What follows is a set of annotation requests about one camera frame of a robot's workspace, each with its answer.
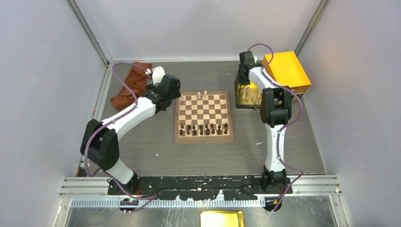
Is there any gold metal tin tray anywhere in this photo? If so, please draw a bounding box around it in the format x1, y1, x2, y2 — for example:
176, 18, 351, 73
235, 79, 269, 109

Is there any yellow drawer box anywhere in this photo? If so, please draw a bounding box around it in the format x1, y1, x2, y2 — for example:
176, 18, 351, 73
262, 51, 311, 95

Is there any aluminium front rail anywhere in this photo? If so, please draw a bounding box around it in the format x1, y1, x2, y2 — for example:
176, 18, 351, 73
59, 175, 342, 211

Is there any gold tin lid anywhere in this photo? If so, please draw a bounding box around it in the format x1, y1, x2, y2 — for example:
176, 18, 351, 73
200, 210, 244, 227

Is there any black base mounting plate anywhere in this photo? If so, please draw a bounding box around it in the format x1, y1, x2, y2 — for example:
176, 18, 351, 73
123, 175, 290, 201

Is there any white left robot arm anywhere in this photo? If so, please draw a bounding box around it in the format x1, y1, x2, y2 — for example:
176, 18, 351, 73
81, 74, 181, 195

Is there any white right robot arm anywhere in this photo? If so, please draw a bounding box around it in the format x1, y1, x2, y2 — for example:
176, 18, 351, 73
235, 51, 292, 194

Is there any wooden chessboard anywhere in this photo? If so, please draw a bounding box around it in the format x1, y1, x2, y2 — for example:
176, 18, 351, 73
174, 91, 234, 143

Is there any light wooden king piece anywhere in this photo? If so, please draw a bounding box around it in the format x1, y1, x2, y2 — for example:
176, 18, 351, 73
203, 90, 208, 100

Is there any brown cloth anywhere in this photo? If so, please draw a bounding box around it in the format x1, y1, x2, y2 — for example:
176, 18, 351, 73
110, 66, 150, 110

